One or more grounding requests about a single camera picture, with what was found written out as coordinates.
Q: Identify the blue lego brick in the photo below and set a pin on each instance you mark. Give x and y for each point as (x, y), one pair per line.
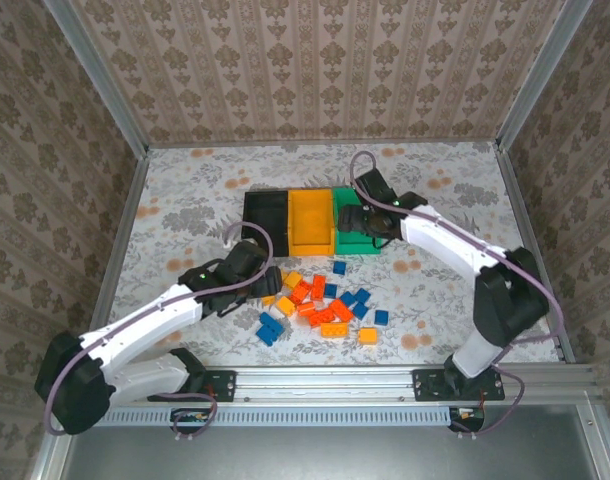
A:
(268, 319)
(360, 311)
(339, 268)
(347, 299)
(381, 317)
(270, 335)
(330, 290)
(362, 295)

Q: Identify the black plastic bin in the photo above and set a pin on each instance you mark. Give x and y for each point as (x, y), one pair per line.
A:
(265, 220)

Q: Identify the long yellow lego brick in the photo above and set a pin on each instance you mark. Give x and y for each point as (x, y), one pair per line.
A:
(335, 330)

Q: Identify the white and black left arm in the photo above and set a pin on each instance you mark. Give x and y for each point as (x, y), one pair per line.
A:
(135, 325)

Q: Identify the grey metal sheet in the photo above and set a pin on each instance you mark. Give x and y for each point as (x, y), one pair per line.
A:
(335, 455)

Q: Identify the aluminium mounting rail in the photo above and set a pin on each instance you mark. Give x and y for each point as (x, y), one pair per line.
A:
(325, 385)

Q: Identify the aluminium table edge rail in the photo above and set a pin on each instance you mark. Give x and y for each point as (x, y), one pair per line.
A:
(310, 143)
(120, 240)
(535, 250)

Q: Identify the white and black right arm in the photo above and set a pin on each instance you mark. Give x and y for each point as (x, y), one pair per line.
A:
(450, 245)

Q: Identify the floral patterned table cover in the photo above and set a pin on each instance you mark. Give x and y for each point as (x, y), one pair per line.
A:
(195, 190)

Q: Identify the green plastic bin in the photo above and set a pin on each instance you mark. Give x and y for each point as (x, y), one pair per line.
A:
(357, 244)

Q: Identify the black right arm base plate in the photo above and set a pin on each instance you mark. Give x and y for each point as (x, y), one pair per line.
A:
(430, 387)

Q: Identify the aluminium frame post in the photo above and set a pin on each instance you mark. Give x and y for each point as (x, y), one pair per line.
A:
(540, 70)
(95, 75)

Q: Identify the yellow plastic bin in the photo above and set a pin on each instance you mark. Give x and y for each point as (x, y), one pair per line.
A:
(310, 220)

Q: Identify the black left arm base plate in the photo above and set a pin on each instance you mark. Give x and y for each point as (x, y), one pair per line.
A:
(220, 385)

